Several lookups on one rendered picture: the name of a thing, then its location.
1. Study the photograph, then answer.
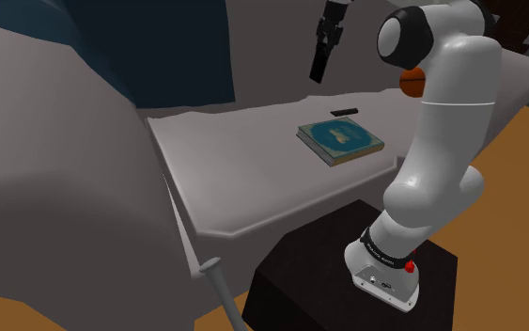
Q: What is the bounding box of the teal hardcover book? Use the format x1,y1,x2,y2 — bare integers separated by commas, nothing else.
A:
296,117,386,168

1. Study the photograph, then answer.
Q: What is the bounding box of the dark blue cushion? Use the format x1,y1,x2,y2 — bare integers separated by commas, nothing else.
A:
0,0,237,110

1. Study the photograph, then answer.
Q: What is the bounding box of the grey sofa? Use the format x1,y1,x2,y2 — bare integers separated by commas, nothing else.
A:
0,0,529,331

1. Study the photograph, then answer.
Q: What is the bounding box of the dark robot stand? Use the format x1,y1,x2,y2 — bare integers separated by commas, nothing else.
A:
241,198,459,331

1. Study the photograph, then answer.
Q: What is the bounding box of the orange basketball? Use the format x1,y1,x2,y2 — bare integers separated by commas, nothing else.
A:
398,66,427,100

